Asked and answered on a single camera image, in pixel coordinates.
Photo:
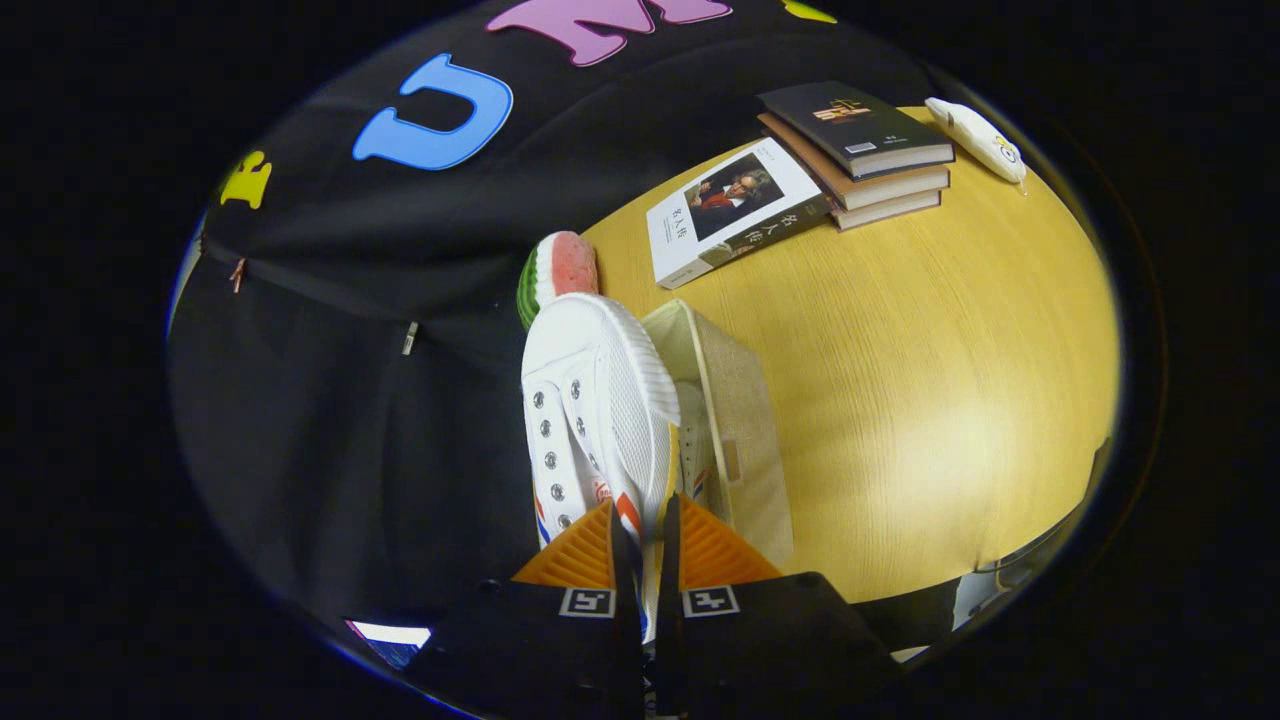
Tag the beige fabric storage box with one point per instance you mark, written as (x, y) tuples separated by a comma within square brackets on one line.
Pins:
[(750, 450)]

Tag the watermelon slice toy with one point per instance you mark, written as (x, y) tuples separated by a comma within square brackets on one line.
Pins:
[(560, 265)]

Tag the copper clothes peg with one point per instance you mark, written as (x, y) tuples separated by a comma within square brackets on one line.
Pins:
[(238, 275)]

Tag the black cover book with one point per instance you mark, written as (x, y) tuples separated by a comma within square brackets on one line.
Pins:
[(850, 125)]

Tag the black backdrop cloth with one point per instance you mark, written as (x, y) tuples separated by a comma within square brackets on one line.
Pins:
[(400, 430)]

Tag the white oblong toy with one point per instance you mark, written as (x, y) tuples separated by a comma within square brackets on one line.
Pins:
[(975, 135)]

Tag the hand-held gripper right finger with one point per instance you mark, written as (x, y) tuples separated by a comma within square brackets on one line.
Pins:
[(670, 600)]

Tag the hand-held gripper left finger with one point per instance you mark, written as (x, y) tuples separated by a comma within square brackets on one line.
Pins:
[(625, 600)]

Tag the white portrait cover book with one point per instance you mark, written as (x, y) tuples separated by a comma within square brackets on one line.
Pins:
[(735, 210)]

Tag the thin tan book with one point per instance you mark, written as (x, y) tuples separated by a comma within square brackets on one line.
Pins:
[(890, 213)]

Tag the computer monitor screen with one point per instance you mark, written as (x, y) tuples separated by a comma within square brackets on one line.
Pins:
[(395, 640)]

